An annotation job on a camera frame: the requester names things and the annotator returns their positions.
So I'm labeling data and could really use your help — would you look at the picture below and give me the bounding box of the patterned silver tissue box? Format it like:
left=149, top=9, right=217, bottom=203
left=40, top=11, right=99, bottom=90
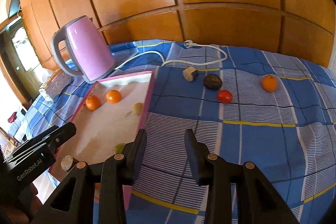
left=43, top=69, right=73, bottom=98

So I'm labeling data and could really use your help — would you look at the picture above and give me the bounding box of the red tomato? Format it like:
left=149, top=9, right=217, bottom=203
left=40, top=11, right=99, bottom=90
left=217, top=90, right=233, bottom=104

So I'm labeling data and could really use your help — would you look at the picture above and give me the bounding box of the medium orange tangerine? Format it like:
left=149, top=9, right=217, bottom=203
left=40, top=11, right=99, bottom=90
left=106, top=90, right=122, bottom=104

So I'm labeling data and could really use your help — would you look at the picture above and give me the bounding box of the white power cable with plug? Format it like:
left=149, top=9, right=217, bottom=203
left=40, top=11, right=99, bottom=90
left=110, top=40, right=228, bottom=75

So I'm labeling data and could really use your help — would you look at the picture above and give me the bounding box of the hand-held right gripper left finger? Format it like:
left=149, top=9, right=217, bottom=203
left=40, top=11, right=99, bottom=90
left=39, top=129, right=148, bottom=224

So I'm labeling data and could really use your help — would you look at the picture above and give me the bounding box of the large orange tangerine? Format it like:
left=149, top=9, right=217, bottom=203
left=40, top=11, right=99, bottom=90
left=86, top=95, right=102, bottom=111

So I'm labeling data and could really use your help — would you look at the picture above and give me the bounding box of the small beige fruit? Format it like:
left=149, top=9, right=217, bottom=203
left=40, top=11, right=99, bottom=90
left=132, top=102, right=144, bottom=115

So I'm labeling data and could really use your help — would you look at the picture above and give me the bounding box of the small eggplant piece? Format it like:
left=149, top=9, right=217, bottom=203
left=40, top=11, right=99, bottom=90
left=183, top=67, right=199, bottom=82

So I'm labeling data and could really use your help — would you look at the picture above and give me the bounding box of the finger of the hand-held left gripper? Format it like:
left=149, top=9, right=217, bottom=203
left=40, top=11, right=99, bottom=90
left=5, top=125, right=62, bottom=160
left=48, top=122, right=77, bottom=154

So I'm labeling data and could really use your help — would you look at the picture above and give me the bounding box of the pink electric kettle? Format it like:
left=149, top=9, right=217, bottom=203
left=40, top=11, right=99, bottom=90
left=51, top=15, right=116, bottom=84

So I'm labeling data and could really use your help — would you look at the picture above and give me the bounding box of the pink rectangular tray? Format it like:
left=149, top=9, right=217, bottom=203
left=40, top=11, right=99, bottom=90
left=49, top=71, right=156, bottom=211

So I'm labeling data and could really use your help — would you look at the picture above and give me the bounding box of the large eggplant piece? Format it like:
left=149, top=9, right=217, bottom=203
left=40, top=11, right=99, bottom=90
left=61, top=155, right=79, bottom=171

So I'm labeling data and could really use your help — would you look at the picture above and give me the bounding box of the dark brown avocado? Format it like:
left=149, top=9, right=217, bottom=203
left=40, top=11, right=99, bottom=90
left=204, top=74, right=222, bottom=90

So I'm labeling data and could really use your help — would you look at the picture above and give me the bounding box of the blue plaid tablecloth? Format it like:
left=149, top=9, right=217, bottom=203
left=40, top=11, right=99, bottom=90
left=16, top=39, right=336, bottom=224

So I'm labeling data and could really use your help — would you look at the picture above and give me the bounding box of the small orange tangerine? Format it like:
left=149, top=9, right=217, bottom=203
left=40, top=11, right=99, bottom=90
left=262, top=74, right=278, bottom=92

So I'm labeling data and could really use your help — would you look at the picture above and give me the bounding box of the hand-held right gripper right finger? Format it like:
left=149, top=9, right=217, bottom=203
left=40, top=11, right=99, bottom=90
left=184, top=129, right=300, bottom=224

